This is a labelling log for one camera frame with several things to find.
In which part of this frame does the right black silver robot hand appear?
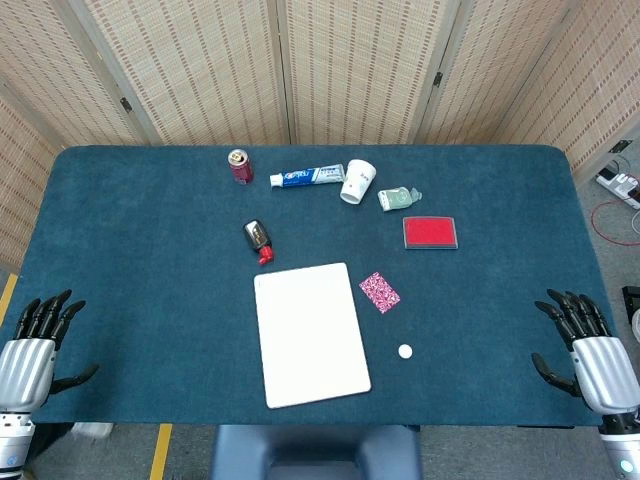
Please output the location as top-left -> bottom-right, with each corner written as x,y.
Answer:
530,288 -> 640,416

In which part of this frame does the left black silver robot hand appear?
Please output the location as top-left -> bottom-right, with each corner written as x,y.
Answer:
0,288 -> 100,416

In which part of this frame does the pink patterned square card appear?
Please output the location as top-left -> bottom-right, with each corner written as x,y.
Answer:
358,271 -> 402,315

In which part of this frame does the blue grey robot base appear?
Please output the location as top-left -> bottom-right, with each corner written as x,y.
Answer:
209,423 -> 424,480

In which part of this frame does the white rectangular board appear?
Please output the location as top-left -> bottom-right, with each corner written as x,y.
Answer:
253,261 -> 373,410

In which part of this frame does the blue white toothpaste tube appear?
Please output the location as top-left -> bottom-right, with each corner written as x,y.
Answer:
269,163 -> 348,189

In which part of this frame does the blue felt table cover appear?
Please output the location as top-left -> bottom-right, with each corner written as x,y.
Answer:
10,144 -> 632,427

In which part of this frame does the white power strip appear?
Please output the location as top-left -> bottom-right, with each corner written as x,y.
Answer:
594,167 -> 640,210

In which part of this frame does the woven bamboo screen panel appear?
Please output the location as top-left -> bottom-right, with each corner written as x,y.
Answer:
0,0 -> 151,147
274,0 -> 464,146
499,0 -> 640,186
67,0 -> 294,147
409,0 -> 586,146
0,82 -> 69,274

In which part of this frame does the red ink pad box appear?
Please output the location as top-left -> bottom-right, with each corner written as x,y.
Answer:
402,215 -> 459,251

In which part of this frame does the black bottle with red cap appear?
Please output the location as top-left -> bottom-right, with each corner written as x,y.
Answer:
242,218 -> 276,267

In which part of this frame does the red soda can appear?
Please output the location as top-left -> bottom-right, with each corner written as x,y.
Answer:
227,148 -> 255,187

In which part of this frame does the white paper cup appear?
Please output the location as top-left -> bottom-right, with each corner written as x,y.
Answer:
339,158 -> 378,206

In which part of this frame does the red cable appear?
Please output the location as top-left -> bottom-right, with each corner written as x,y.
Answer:
590,201 -> 640,246

